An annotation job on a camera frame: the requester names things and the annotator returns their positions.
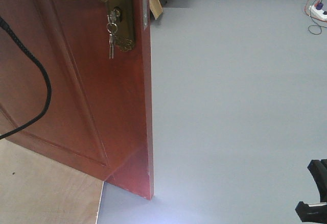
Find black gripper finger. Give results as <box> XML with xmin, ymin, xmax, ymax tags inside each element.
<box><xmin>295</xmin><ymin>202</ymin><xmax>326</xmax><ymax>222</ymax></box>
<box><xmin>307</xmin><ymin>159</ymin><xmax>326</xmax><ymax>202</ymax></box>

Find brown wooden door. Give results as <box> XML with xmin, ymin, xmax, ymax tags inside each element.
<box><xmin>1</xmin><ymin>0</ymin><xmax>154</xmax><ymax>200</ymax></box>

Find white power strip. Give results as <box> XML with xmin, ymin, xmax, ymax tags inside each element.
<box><xmin>308</xmin><ymin>5</ymin><xmax>327</xmax><ymax>22</ymax></box>

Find brass lock plate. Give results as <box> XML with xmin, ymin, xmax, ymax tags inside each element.
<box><xmin>105</xmin><ymin>0</ymin><xmax>135</xmax><ymax>52</ymax></box>

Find plywood base board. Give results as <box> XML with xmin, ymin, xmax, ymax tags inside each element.
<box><xmin>0</xmin><ymin>106</ymin><xmax>105</xmax><ymax>224</ymax></box>

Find silver keys on ring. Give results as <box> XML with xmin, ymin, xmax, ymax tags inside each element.
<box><xmin>106</xmin><ymin>8</ymin><xmax>121</xmax><ymax>59</ymax></box>

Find black braided cable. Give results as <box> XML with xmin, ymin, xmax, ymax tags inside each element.
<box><xmin>0</xmin><ymin>16</ymin><xmax>53</xmax><ymax>140</ymax></box>

